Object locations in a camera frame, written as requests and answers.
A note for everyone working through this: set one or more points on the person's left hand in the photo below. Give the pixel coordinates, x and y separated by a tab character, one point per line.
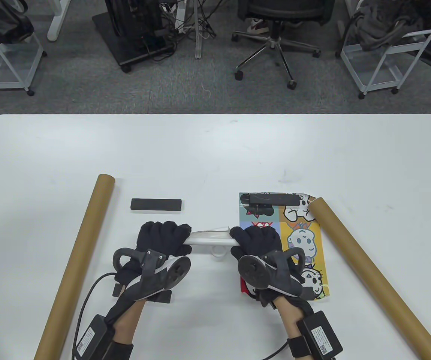
163	236

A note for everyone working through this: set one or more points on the person's right hand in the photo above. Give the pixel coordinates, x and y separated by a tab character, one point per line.
258	240

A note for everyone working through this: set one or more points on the black bar weight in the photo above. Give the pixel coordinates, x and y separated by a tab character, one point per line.
163	297
313	292
271	198
155	205

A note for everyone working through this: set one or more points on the colourful cartoon panel poster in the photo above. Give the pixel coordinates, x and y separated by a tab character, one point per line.
301	240

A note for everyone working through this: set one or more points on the white cartoon print poster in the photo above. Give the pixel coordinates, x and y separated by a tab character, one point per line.
211	238

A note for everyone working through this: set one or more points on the brown cardboard mailing tube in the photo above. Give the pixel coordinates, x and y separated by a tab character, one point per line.
84	243
369	270

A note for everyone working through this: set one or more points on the person's right forearm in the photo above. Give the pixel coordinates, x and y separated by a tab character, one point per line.
290	318

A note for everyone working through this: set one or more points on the person's left forearm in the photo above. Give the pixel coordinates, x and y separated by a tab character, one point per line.
129	322

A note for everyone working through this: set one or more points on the grey and white hand controller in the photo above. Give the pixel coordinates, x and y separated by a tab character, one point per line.
151	277
275	281

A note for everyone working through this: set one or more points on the black wrist sensor box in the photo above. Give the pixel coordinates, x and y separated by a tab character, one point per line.
320	335
92	337

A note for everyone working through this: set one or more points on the black office chair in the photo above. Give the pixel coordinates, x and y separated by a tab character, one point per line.
275	41

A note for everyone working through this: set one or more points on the black wheeled computer stand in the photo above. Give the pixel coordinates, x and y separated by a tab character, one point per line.
133	37

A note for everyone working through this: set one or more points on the white wheeled cart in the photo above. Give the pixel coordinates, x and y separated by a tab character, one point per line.
380	75
13	71

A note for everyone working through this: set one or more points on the white power strip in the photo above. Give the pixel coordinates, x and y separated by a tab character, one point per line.
180	18

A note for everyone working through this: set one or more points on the white desk leg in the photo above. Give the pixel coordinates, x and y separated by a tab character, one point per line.
56	26

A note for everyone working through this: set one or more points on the grey bag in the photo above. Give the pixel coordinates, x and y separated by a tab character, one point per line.
380	30

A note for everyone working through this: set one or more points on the black bag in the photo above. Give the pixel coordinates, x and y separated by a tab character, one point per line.
2	22

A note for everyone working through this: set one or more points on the white upright post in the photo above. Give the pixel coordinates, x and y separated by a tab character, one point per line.
199	45

